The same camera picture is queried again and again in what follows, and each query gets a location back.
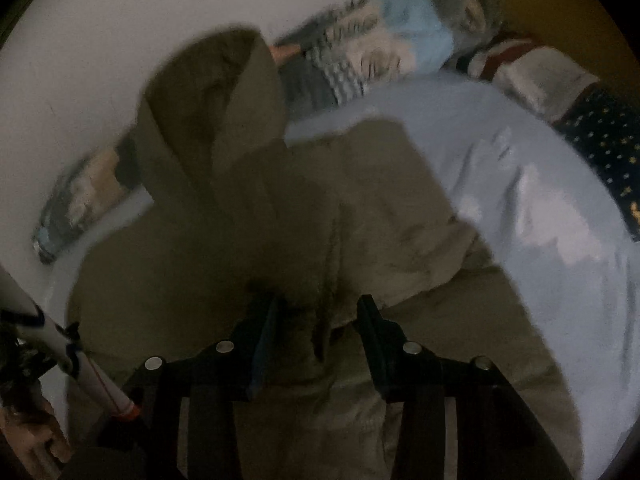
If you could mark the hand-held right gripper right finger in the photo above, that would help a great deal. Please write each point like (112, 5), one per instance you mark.
(374, 355)

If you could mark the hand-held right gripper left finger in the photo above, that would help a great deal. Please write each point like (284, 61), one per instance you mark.
(264, 355)

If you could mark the olive green hooded jacket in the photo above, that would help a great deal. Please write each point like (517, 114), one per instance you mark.
(240, 200)

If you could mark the person's left hand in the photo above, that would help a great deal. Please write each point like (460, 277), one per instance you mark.
(30, 432)

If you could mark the light blue bed sheet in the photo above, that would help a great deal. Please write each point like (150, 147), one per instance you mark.
(525, 210)

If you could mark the navy star print pillow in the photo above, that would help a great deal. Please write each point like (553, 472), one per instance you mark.
(610, 145)

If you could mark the striped white pillow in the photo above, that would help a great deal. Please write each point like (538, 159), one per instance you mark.
(535, 72)

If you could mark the patchwork printed blanket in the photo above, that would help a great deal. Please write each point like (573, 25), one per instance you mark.
(415, 25)

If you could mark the mustard yellow headboard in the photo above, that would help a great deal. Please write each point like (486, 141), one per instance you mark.
(550, 5)

